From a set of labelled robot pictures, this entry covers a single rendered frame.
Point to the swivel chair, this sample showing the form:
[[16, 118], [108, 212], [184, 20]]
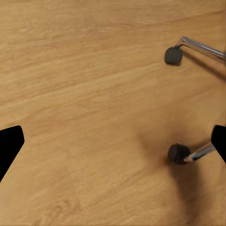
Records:
[[180, 154]]

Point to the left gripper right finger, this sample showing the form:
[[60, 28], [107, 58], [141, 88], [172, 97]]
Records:
[[218, 139]]

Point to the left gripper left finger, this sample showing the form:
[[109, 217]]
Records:
[[11, 141]]

